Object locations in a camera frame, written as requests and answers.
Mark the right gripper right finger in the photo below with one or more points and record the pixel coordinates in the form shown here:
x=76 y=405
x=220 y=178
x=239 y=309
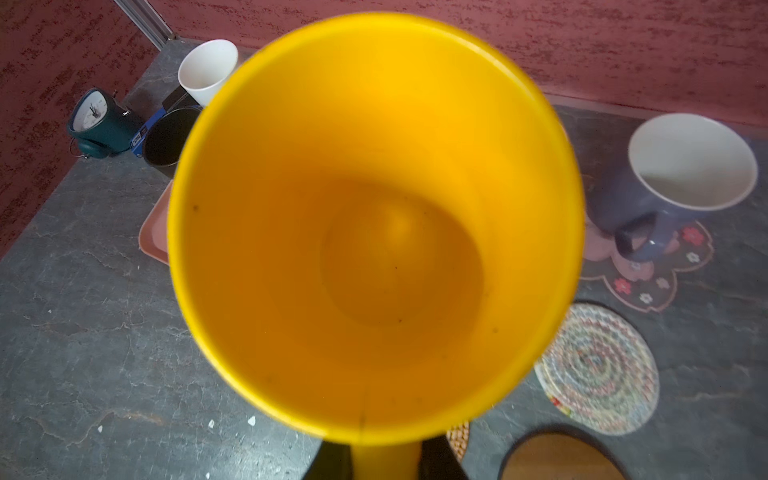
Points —
x=439 y=462

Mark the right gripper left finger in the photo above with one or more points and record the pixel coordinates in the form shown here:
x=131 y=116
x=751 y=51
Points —
x=332 y=462

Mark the woven rattan coaster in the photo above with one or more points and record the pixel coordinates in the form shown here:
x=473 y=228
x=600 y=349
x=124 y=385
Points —
x=458 y=438

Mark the large round wooden coaster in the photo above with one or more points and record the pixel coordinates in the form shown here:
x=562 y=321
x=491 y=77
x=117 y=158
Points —
x=560 y=451

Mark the colourful zigzag woven coaster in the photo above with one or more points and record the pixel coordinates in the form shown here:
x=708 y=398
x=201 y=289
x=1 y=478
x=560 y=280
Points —
x=600 y=372

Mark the yellow mug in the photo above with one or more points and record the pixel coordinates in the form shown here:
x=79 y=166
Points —
x=375 y=230

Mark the pink flower coaster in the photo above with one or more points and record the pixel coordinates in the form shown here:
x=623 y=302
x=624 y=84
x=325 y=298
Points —
x=645 y=286

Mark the black mug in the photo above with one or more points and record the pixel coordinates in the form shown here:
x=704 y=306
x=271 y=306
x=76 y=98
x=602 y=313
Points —
x=165 y=141

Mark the lavender mug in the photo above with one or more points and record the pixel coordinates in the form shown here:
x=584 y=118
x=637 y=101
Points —
x=678 y=167

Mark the pink serving tray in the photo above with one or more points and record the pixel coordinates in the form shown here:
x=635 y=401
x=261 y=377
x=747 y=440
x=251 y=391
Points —
x=153 y=237

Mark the green tape measure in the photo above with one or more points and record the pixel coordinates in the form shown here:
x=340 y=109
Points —
x=101 y=127

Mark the white mug back left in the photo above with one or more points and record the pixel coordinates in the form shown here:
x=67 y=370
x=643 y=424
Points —
x=206 y=69

